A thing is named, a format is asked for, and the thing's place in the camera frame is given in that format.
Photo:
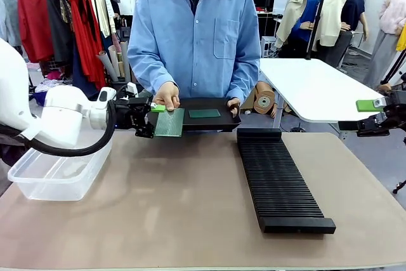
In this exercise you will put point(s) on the person's right forearm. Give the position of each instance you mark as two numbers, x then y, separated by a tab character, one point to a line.
146	77

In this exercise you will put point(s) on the yellow garment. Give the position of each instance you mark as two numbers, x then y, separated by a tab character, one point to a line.
402	39

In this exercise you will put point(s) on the white crate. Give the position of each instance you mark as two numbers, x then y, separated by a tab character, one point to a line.
268	47

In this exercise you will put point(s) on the black pole stand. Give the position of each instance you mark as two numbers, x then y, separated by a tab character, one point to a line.
317	23

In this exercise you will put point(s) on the person's right hand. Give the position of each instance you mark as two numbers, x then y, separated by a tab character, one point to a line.
166	96

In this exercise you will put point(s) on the mannequin with beige jacket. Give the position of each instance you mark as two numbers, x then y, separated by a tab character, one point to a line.
295	7

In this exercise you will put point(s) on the mannequin with pink sweater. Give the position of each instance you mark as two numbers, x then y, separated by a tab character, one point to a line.
391	10

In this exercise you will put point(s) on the white monitor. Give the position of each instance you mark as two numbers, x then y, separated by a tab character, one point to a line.
280	4

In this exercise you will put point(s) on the red hanging dress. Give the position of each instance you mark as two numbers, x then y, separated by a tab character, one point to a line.
85	45

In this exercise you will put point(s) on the large green PCB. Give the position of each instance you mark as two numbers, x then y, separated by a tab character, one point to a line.
169	123

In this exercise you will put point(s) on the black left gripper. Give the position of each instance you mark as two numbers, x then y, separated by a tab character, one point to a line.
130	114

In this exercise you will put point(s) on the cardboard tube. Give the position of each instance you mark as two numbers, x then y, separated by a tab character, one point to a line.
106	64
115	56
124	61

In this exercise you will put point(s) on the black slotted PCB rack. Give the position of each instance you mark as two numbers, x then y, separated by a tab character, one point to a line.
279	182

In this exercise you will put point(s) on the dark hanging jacket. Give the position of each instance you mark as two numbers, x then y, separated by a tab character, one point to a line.
58	30

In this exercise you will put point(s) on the small green PCB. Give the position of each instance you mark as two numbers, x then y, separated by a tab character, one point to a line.
204	113

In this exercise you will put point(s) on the clear plastic box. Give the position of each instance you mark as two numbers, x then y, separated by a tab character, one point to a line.
47	185

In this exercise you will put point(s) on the person's blue shirt torso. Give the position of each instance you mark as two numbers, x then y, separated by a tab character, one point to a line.
203	45

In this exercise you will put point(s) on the grey hanging garment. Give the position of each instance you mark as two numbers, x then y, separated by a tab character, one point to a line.
9	14

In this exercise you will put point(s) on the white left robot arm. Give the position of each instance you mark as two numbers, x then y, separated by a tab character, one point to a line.
60	115

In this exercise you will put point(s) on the person's left forearm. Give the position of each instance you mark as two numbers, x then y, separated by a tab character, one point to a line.
249	83

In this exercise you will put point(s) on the cream hanging garment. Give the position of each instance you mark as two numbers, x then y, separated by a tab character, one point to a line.
101	14

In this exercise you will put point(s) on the pile of colourful fabric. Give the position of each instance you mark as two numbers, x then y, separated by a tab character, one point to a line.
47	88

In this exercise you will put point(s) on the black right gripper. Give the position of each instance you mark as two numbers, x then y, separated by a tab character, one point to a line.
398	109

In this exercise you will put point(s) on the mannequin with cream jacket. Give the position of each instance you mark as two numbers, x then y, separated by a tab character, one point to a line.
336	14

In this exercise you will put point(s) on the brown cardboard spool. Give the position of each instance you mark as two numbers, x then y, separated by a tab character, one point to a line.
264	103

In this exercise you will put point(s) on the black plastic tray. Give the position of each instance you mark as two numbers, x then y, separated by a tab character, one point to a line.
209	123

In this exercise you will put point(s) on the white table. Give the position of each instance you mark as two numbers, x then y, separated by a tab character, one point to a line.
317	87

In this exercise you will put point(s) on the person's left hand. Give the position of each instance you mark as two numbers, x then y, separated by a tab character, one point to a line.
235	104

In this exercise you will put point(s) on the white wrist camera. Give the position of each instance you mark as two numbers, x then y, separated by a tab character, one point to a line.
132	89

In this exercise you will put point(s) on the red hanging shirt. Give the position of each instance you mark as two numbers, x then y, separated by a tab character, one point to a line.
35	23

